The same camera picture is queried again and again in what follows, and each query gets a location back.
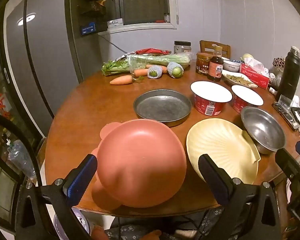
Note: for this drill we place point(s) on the grey refrigerator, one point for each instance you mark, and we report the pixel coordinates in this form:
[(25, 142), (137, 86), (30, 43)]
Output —
[(47, 55)]

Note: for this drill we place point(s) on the glass door cabinet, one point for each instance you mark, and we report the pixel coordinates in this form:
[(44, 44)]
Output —
[(5, 100)]

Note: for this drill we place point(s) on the round metal pan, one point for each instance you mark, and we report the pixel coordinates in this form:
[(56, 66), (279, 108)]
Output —
[(162, 107)]

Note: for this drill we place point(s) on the white box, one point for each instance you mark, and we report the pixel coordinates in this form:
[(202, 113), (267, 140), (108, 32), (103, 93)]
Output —
[(115, 23)]

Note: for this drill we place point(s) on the black electronic device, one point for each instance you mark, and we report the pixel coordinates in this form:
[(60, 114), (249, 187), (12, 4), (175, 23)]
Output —
[(285, 116)]

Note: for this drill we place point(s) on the pink bear-shaped plate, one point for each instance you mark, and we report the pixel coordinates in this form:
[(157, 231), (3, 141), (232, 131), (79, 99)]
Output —
[(140, 160)]

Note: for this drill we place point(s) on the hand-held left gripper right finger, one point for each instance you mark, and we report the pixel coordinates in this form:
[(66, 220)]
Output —
[(215, 180)]

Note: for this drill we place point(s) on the pale yellow shell-shaped plate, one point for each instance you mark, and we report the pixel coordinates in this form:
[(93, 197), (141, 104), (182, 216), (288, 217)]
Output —
[(220, 142)]

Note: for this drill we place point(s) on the stainless steel bowl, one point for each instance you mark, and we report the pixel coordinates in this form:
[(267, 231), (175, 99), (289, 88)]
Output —
[(263, 130)]

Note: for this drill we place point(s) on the black thermos flask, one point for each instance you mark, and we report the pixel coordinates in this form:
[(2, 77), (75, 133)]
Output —
[(288, 77)]

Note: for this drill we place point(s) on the red tissue box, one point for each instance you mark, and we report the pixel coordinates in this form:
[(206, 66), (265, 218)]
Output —
[(252, 76)]

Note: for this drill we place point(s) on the celery in plastic bag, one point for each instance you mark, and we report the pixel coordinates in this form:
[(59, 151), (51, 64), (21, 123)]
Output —
[(150, 60)]

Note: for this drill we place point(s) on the clear plastic bottle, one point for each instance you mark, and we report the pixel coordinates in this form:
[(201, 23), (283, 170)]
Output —
[(20, 157)]

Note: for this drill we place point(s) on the chili sauce jar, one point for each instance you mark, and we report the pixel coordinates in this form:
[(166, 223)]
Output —
[(203, 63)]

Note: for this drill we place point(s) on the blue box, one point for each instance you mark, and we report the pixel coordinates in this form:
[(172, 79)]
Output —
[(88, 29)]

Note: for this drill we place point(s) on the white round container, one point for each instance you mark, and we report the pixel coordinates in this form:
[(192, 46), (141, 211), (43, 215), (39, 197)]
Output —
[(78, 223)]

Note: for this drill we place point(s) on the red instant noodle bowl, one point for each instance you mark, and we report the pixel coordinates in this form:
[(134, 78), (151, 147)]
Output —
[(211, 91), (246, 95)]

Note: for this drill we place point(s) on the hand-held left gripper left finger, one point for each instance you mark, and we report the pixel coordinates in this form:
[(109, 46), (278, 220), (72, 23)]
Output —
[(81, 180)]

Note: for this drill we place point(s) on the clear jar with black lid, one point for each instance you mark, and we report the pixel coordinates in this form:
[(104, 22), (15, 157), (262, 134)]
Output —
[(182, 48)]

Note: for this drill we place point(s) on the red snack packet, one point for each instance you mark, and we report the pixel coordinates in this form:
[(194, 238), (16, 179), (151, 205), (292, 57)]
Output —
[(152, 51)]

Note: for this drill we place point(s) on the black fridge side rack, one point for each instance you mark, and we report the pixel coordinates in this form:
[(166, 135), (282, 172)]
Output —
[(92, 2)]

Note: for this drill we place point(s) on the pale yellow plastic container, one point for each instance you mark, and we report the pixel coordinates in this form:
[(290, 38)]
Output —
[(247, 57)]

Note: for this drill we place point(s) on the blue patterned bowl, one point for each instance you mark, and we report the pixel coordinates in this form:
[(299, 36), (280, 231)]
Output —
[(237, 61)]

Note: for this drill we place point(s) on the window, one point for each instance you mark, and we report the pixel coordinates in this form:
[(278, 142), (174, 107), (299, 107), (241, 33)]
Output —
[(142, 2)]

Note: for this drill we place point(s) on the clear plastic case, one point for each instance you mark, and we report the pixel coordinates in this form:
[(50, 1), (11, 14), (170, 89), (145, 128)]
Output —
[(285, 102)]

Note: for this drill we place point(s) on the brown sauce bottle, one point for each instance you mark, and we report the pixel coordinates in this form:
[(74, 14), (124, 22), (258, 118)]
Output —
[(215, 70)]

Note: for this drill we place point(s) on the small bottle on windowsill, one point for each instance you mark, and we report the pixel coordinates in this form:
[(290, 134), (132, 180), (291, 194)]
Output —
[(167, 18)]

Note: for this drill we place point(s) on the white ceramic bowl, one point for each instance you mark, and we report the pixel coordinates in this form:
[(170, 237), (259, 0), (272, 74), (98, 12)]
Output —
[(231, 67)]

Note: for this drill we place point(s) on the green fruit in foam net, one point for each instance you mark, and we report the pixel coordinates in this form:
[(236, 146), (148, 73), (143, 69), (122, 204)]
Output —
[(175, 70), (155, 72)]

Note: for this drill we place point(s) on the wooden chair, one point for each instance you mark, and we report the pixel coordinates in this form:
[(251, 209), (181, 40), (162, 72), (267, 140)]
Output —
[(207, 47)]

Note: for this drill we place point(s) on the plate of pickled vegetables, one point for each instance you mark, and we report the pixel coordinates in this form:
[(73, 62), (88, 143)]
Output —
[(240, 80)]

